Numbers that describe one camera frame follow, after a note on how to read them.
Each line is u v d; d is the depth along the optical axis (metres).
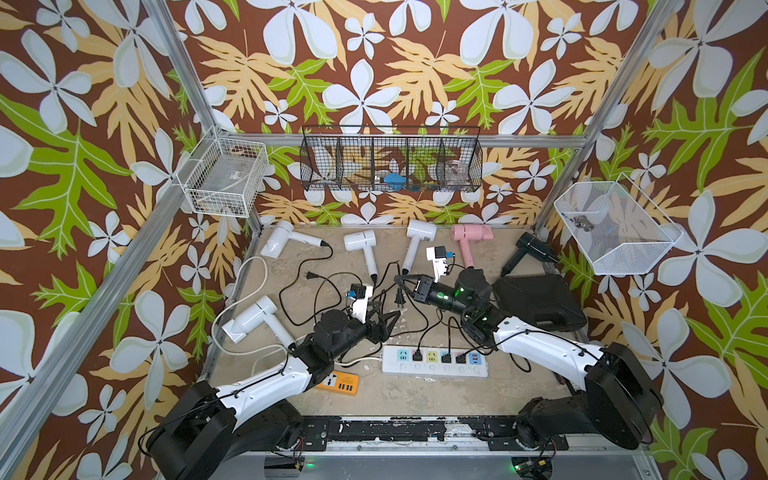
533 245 1.09
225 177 0.85
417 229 1.11
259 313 0.91
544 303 0.96
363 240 1.10
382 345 0.88
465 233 1.11
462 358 0.82
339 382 0.80
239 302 0.99
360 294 0.68
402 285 0.72
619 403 0.42
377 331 0.69
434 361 0.84
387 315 0.70
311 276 1.05
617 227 0.82
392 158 0.97
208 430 0.41
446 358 0.83
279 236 1.12
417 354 0.83
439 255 0.70
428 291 0.66
